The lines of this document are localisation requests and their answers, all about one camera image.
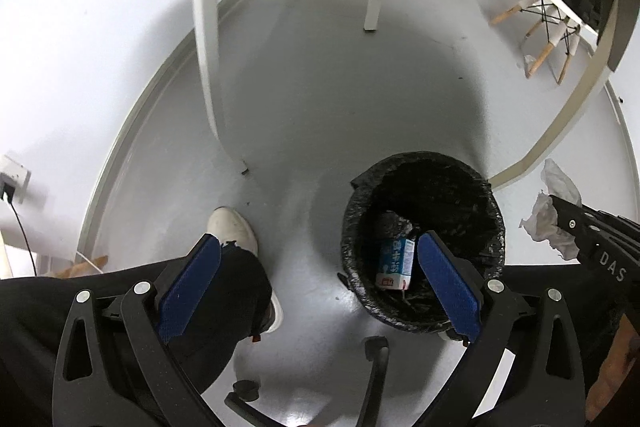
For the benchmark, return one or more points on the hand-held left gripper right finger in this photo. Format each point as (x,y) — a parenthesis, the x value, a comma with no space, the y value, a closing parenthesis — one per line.
(447,287)

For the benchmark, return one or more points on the person's right hand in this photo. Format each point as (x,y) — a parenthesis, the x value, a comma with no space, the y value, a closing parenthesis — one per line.
(622,382)

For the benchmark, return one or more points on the blue white milk carton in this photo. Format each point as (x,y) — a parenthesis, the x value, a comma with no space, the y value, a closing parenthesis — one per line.
(395,262)

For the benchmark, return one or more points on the black bagged trash bin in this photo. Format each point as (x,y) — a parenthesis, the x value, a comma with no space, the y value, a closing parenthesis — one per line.
(450,202)

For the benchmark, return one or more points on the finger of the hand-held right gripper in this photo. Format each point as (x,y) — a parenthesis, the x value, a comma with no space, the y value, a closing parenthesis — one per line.
(575,219)

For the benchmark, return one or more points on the white tissue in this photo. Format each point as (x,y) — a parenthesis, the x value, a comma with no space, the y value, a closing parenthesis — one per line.
(547,217)

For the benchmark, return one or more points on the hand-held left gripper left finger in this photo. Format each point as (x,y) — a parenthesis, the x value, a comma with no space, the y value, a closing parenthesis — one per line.
(192,279)

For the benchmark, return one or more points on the round wooden table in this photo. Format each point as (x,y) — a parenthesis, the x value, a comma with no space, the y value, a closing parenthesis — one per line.
(207,57)

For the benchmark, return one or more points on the white wall socket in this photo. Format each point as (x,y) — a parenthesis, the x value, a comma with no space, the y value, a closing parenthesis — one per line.
(12,172)

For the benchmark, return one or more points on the small white paper scrap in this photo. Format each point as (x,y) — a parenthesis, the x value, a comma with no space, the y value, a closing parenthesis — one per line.
(528,63)

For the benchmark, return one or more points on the white left shoe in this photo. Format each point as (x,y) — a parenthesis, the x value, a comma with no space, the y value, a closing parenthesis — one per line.
(232,227)

